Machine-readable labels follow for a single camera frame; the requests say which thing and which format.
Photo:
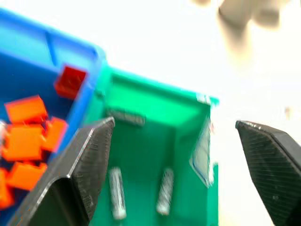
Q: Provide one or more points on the red plastic block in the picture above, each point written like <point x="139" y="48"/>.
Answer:
<point x="69" y="81"/>

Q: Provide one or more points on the orange plastic block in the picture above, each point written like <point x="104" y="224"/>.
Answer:
<point x="4" y="190"/>
<point x="26" y="109"/>
<point x="23" y="143"/>
<point x="26" y="175"/>
<point x="55" y="134"/>

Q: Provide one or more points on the white label sticker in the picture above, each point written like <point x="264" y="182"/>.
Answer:
<point x="202" y="153"/>

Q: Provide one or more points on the silver AA battery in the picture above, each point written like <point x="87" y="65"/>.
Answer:
<point x="165" y="190"/>
<point x="118" y="193"/>

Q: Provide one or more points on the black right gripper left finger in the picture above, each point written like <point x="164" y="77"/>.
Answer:
<point x="77" y="179"/>

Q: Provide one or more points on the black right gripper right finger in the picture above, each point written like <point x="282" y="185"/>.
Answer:
<point x="275" y="169"/>

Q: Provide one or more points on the blue plastic bin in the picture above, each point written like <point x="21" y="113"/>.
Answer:
<point x="26" y="56"/>

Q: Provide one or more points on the green plastic bin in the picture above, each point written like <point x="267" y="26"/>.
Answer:
<point x="145" y="146"/>

